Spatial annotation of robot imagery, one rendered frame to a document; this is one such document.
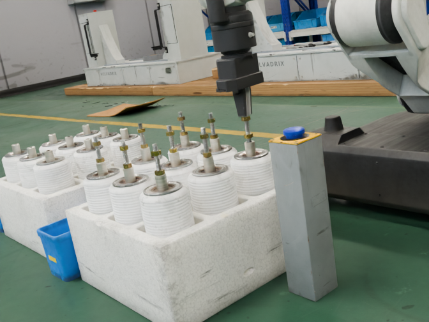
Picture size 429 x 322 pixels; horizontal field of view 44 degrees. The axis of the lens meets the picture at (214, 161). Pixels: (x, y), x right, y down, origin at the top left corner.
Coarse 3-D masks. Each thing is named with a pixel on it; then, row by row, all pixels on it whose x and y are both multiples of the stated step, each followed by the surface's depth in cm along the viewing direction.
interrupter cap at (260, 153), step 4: (240, 152) 118; (244, 152) 117; (256, 152) 117; (260, 152) 116; (264, 152) 115; (268, 152) 115; (236, 156) 116; (240, 156) 115; (244, 156) 116; (256, 156) 113; (260, 156) 112; (264, 156) 113
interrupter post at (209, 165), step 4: (212, 156) 108; (204, 160) 107; (208, 160) 107; (212, 160) 107; (204, 164) 107; (208, 164) 107; (212, 164) 107; (204, 168) 108; (208, 168) 107; (212, 168) 107; (208, 172) 107
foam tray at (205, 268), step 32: (96, 224) 111; (224, 224) 102; (256, 224) 108; (96, 256) 116; (128, 256) 103; (160, 256) 93; (192, 256) 98; (224, 256) 103; (256, 256) 108; (96, 288) 121; (128, 288) 108; (160, 288) 97; (192, 288) 98; (224, 288) 104; (256, 288) 109; (160, 320) 101; (192, 320) 99
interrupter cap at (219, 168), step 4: (216, 164) 111; (220, 164) 111; (224, 164) 110; (196, 168) 111; (200, 168) 110; (216, 168) 109; (220, 168) 108; (224, 168) 108; (228, 168) 108; (192, 172) 108; (196, 172) 108; (200, 172) 108; (204, 172) 108; (212, 172) 106; (216, 172) 105; (220, 172) 105; (196, 176) 106; (200, 176) 105; (204, 176) 105; (208, 176) 105
